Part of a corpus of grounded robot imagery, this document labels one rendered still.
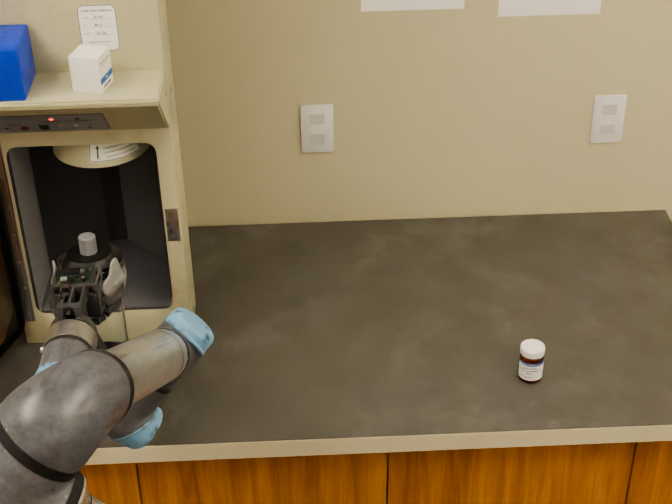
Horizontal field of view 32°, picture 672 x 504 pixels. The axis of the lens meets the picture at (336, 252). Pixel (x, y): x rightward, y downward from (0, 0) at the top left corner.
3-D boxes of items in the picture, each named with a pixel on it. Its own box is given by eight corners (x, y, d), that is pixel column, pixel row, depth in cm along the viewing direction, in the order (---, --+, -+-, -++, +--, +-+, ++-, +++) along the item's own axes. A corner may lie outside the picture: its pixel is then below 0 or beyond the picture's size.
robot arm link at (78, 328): (97, 372, 173) (42, 375, 173) (101, 353, 177) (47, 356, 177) (90, 332, 169) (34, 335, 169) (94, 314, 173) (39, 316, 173)
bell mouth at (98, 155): (61, 123, 220) (56, 97, 217) (154, 120, 220) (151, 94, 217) (45, 170, 205) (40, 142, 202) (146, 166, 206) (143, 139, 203)
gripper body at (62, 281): (103, 262, 182) (93, 308, 172) (110, 307, 187) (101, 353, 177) (54, 264, 182) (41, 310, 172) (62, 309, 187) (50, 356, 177)
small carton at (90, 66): (84, 77, 191) (79, 44, 188) (113, 80, 190) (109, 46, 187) (72, 91, 187) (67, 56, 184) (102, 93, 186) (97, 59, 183)
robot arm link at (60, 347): (66, 435, 165) (16, 405, 162) (77, 386, 174) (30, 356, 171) (100, 404, 162) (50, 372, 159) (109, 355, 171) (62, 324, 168)
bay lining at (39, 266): (56, 240, 241) (29, 85, 221) (181, 235, 242) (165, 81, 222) (36, 311, 221) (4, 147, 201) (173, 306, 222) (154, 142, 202)
